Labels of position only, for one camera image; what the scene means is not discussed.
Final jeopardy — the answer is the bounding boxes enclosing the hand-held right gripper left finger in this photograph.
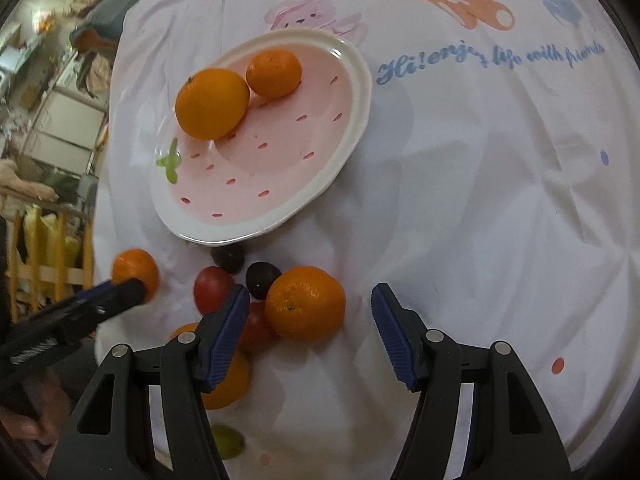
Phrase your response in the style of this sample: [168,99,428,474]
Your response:
[46,284,251,480]

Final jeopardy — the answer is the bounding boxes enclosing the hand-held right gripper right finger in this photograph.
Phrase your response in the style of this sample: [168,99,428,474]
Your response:
[370,282,573,480]

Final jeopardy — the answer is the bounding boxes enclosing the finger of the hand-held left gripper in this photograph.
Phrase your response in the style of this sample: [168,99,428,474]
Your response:
[50,278,147,341]

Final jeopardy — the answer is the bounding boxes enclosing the red cherry tomato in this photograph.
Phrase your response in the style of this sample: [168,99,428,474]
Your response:
[193,266,237,316]
[235,301,281,353]

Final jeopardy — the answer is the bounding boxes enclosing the large orange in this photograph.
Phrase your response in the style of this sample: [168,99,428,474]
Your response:
[169,322,252,411]
[175,68,251,141]

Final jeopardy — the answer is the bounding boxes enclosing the mandarin orange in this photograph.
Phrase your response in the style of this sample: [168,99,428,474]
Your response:
[111,248,160,306]
[265,266,347,343]
[246,46,303,99]

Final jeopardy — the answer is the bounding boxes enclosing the dark purple grape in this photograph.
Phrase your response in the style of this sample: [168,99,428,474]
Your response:
[245,261,283,301]
[210,243,247,275]

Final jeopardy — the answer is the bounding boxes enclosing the green grape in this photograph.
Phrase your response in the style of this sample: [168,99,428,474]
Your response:
[210,424,246,461]

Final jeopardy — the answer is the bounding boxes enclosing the white plate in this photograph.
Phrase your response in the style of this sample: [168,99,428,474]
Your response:
[149,27,373,246]

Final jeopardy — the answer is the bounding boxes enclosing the person's left hand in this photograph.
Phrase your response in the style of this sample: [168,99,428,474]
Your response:
[0,375,68,453]

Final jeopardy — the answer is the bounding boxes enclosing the yellow wooden chair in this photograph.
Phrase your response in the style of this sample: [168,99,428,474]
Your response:
[5,204,96,321]

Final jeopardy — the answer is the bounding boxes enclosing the beige cloth bundle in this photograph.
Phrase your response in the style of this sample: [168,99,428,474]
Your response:
[0,159,57,202]

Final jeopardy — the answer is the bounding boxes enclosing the white printed bed sheet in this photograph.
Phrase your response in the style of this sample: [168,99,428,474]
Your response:
[92,0,640,480]

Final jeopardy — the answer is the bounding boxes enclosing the white kitchen cabinets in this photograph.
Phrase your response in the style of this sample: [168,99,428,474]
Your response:
[20,82,108,178]

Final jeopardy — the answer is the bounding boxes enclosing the teal upholstered chair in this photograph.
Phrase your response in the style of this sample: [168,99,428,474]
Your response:
[70,0,151,53]

